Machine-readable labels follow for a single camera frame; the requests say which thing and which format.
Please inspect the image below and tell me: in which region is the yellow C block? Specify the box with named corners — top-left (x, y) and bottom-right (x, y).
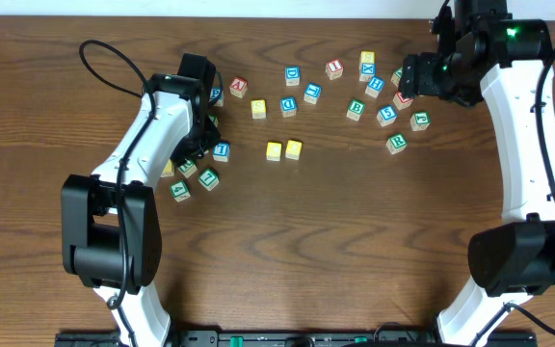
top-left (266, 142), bottom-right (282, 162)

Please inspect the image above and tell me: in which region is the yellow O block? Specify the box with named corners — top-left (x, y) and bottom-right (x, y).
top-left (285, 140), bottom-right (303, 160)

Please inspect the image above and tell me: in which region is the green r block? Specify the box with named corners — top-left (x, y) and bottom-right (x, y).
top-left (177, 160), bottom-right (198, 178)
top-left (386, 133), bottom-right (408, 154)

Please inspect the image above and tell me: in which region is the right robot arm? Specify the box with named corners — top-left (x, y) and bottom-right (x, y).
top-left (399, 0), bottom-right (555, 346)

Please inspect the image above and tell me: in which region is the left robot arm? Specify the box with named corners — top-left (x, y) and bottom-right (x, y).
top-left (62, 53), bottom-right (221, 346)

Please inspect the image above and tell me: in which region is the green V block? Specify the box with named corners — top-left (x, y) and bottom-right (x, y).
top-left (208, 115), bottom-right (219, 127)

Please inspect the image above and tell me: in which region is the green N block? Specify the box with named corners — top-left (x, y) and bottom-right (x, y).
top-left (391, 67), bottom-right (403, 87)

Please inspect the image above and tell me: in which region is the red W block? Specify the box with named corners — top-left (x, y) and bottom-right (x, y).
top-left (393, 92), bottom-right (413, 110)

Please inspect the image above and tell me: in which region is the blue P block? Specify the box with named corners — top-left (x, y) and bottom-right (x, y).
top-left (209, 87), bottom-right (225, 107)

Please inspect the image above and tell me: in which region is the green 7 block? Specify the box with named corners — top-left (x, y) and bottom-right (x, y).
top-left (198, 169), bottom-right (220, 191)

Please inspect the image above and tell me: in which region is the yellow block lower left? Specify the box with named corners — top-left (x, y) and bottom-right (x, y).
top-left (161, 160), bottom-right (174, 177)

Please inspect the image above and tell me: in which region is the blue H block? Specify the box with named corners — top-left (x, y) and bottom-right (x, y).
top-left (365, 76), bottom-right (385, 98)

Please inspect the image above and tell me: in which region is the red A block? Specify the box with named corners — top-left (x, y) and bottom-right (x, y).
top-left (229, 77), bottom-right (248, 98)

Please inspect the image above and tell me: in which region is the blue 5 block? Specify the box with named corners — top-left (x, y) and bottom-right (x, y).
top-left (377, 105), bottom-right (397, 127)

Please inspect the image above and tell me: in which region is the blue X block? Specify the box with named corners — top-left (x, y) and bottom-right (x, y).
top-left (359, 63), bottom-right (376, 82)

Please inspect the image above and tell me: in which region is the yellow S block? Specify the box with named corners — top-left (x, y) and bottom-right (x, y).
top-left (251, 99), bottom-right (267, 120)

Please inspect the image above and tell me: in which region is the green 4 block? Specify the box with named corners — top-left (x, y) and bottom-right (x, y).
top-left (170, 180), bottom-right (191, 202)

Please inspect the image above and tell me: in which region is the yellow block top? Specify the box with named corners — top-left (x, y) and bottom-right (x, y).
top-left (359, 51), bottom-right (375, 65)

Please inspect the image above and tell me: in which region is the green B block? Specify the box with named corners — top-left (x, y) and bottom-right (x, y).
top-left (346, 99), bottom-right (365, 121)

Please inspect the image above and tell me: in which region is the blue D block lower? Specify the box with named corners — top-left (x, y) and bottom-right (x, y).
top-left (280, 96), bottom-right (298, 118)

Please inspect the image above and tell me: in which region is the blue d block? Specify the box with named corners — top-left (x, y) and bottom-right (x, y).
top-left (280, 96), bottom-right (298, 118)
top-left (285, 66), bottom-right (301, 87)

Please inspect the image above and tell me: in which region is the red I block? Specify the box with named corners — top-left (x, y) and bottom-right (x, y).
top-left (326, 59), bottom-right (344, 80)

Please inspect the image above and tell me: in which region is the blue D block upper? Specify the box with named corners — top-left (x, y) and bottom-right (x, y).
top-left (285, 66), bottom-right (301, 87)

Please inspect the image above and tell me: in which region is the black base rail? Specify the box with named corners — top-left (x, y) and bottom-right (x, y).
top-left (54, 327), bottom-right (538, 347)

